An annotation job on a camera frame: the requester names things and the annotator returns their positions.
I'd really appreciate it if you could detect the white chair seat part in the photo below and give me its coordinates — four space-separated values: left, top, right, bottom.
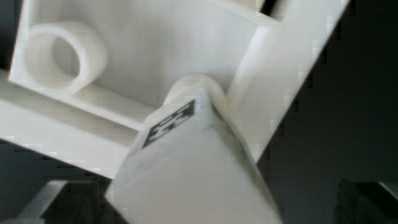
0 0 351 177

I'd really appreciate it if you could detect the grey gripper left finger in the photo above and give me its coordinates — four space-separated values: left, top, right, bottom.
0 180 114 224

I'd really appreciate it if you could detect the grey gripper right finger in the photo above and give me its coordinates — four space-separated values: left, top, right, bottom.
336 179 398 224

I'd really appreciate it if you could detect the white chair leg with tag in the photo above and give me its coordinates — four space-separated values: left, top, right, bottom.
107 75 283 224

